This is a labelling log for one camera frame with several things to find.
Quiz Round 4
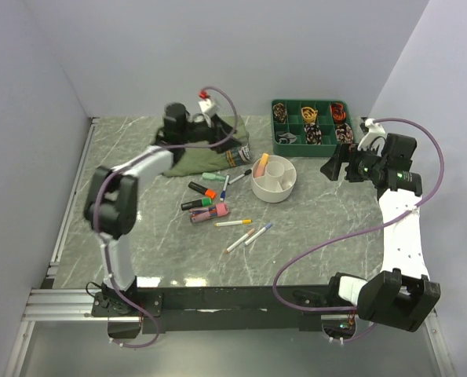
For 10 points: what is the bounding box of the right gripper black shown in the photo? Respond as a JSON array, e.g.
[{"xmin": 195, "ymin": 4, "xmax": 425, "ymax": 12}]
[{"xmin": 319, "ymin": 142, "xmax": 385, "ymax": 182}]

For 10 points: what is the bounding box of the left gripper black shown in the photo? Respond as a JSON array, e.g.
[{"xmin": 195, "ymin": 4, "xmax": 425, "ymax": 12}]
[{"xmin": 181, "ymin": 114, "xmax": 243, "ymax": 155}]

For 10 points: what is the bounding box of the white round pen holder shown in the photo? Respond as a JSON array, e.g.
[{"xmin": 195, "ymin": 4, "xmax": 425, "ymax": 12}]
[{"xmin": 250, "ymin": 155, "xmax": 297, "ymax": 203}]

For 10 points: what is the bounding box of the black orange highlighter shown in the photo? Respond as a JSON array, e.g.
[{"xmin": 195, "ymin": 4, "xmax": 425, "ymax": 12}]
[{"xmin": 188, "ymin": 181, "xmax": 217, "ymax": 199}]

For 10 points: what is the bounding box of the pink orange highlighter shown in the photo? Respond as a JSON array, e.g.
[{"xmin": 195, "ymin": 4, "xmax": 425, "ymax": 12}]
[{"xmin": 254, "ymin": 153, "xmax": 269, "ymax": 178}]

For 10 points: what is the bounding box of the black green highlighter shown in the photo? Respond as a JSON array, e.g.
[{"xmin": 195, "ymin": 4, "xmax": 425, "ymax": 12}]
[{"xmin": 181, "ymin": 197, "xmax": 213, "ymax": 211}]

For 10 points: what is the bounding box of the white pen blue cap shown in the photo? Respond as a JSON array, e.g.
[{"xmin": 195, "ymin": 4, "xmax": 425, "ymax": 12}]
[{"xmin": 243, "ymin": 222, "xmax": 273, "ymax": 247}]

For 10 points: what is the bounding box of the white pen pink cap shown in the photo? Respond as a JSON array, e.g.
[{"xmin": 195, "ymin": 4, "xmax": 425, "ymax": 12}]
[{"xmin": 224, "ymin": 229, "xmax": 256, "ymax": 254}]

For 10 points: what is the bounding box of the white pen yellow cap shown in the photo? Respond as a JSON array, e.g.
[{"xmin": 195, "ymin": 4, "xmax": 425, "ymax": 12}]
[{"xmin": 214, "ymin": 219, "xmax": 252, "ymax": 227}]

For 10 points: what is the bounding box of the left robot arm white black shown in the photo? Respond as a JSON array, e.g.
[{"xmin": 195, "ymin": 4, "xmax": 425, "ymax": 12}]
[{"xmin": 83, "ymin": 98, "xmax": 243, "ymax": 316}]

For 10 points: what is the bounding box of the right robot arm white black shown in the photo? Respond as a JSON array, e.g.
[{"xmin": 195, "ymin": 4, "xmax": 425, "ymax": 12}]
[{"xmin": 321, "ymin": 134, "xmax": 441, "ymax": 332}]

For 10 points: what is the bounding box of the folded green t-shirt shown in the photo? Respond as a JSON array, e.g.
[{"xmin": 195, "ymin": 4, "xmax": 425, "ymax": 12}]
[{"xmin": 163, "ymin": 116, "xmax": 251, "ymax": 178}]

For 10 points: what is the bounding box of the green compartment tray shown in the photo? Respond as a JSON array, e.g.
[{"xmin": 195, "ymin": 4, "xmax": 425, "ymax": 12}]
[{"xmin": 272, "ymin": 99, "xmax": 355, "ymax": 157}]

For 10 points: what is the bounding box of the mint green highlighter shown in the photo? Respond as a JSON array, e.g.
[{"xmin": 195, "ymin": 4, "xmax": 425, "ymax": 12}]
[{"xmin": 202, "ymin": 172, "xmax": 226, "ymax": 182}]

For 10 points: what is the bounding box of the white marker dark blue cap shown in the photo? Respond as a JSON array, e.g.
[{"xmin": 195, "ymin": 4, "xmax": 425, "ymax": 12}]
[{"xmin": 220, "ymin": 174, "xmax": 230, "ymax": 202}]

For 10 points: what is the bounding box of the white marker black cap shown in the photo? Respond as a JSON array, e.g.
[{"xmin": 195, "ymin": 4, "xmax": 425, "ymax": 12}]
[{"xmin": 228, "ymin": 169, "xmax": 252, "ymax": 185}]

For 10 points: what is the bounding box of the pink pencil case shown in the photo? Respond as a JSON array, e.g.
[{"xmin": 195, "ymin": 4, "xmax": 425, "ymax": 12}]
[{"xmin": 189, "ymin": 202, "xmax": 230, "ymax": 223}]

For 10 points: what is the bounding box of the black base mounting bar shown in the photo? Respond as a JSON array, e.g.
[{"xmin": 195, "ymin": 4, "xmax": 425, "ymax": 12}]
[{"xmin": 91, "ymin": 285, "xmax": 358, "ymax": 339}]

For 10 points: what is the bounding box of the pink black floral hair tie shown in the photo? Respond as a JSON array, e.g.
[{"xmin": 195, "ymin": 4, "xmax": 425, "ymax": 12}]
[{"xmin": 334, "ymin": 123, "xmax": 355, "ymax": 145}]

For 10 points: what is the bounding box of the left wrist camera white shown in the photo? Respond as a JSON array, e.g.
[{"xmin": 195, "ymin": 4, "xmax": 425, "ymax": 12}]
[{"xmin": 199, "ymin": 90, "xmax": 219, "ymax": 118}]

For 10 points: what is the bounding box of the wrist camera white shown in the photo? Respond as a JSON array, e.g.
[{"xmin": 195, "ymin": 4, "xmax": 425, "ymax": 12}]
[
  {"xmin": 199, "ymin": 90, "xmax": 219, "ymax": 118},
  {"xmin": 357, "ymin": 118, "xmax": 386, "ymax": 153}
]

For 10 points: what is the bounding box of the orange black hair tie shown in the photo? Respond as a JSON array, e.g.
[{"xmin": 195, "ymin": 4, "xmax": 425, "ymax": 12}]
[{"xmin": 329, "ymin": 102, "xmax": 349, "ymax": 121}]

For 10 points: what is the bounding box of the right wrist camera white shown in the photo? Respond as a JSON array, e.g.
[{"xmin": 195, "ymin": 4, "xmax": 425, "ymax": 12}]
[{"xmin": 357, "ymin": 118, "xmax": 386, "ymax": 153}]

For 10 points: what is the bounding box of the brown patterned hair tie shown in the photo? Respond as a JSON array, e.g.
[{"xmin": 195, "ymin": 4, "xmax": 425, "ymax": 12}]
[{"xmin": 272, "ymin": 102, "xmax": 290, "ymax": 123}]

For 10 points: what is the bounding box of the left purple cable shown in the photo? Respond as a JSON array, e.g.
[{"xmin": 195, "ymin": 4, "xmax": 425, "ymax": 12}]
[{"xmin": 90, "ymin": 86, "xmax": 240, "ymax": 350}]

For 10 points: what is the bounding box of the aluminium rail frame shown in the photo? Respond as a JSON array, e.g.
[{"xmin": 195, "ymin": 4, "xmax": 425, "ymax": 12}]
[{"xmin": 5, "ymin": 118, "xmax": 457, "ymax": 376}]

